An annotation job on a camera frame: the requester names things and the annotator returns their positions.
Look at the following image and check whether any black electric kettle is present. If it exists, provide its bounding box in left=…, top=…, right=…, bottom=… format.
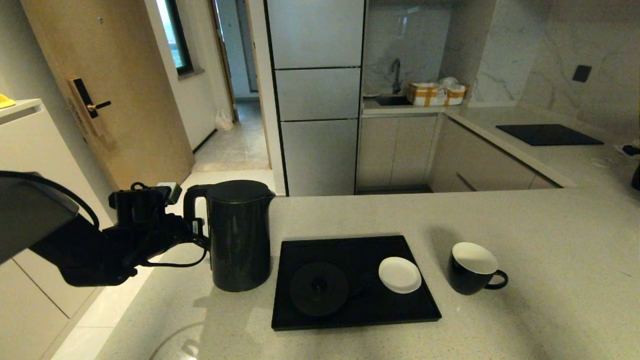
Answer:
left=183, top=179, right=277, bottom=293

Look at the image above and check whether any black cup white inside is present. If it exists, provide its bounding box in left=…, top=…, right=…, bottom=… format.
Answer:
left=447, top=242, right=510, bottom=296

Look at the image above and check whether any black round kettle base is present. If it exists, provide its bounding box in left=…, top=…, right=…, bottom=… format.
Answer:
left=289, top=261, right=350, bottom=318

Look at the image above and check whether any light wooden door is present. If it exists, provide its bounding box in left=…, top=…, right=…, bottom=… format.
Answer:
left=20, top=0, right=197, bottom=191

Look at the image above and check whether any white plastic bag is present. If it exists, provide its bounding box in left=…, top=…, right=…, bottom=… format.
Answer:
left=215, top=108, right=235, bottom=133

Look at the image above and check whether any white storage cabinet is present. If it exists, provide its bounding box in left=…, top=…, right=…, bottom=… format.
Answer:
left=0, top=98, right=132, bottom=360

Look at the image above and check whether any dark framed window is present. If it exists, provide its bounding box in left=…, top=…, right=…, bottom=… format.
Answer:
left=156, top=0, right=195, bottom=77

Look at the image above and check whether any black rectangular serving tray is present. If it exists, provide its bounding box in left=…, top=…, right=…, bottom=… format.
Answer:
left=271, top=235, right=443, bottom=331

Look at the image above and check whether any tall silver fridge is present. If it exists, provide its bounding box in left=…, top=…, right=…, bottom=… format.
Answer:
left=264, top=0, right=366, bottom=197

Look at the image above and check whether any white round saucer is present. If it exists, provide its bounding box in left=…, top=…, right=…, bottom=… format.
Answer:
left=378, top=256, right=423, bottom=295

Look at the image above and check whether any beige sink base cabinet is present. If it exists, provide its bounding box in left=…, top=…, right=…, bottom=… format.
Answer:
left=357, top=114, right=444, bottom=194

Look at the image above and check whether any dark kitchen sink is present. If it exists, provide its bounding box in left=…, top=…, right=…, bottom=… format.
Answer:
left=375, top=95, right=412, bottom=108

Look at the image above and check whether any metal kitchen faucet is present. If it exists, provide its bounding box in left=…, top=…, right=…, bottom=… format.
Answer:
left=389, top=58, right=403, bottom=96

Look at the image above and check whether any beige counter drawer cabinet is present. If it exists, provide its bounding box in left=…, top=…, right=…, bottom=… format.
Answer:
left=429, top=117, right=562, bottom=194

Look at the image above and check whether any black induction cooktop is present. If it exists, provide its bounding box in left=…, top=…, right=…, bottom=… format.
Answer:
left=496, top=124, right=605, bottom=147

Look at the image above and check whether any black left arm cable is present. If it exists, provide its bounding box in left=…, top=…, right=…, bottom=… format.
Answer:
left=0, top=171, right=209, bottom=269

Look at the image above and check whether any black door lock handle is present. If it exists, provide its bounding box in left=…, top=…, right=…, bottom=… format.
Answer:
left=67, top=77, right=113, bottom=138

